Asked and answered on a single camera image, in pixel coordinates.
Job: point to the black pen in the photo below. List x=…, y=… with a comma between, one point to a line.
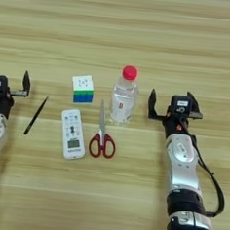
x=35, y=115

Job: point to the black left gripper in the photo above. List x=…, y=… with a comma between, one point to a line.
x=2, y=104

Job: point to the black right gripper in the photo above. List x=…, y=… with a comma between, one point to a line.
x=176, y=125

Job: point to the clear bottle with red cap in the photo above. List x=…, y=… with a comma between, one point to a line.
x=124, y=101

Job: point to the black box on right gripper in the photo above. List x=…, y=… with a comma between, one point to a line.
x=181, y=104

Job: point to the white remote control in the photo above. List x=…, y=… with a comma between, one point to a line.
x=73, y=134

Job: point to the colourful puzzle cube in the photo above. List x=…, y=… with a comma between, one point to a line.
x=83, y=90

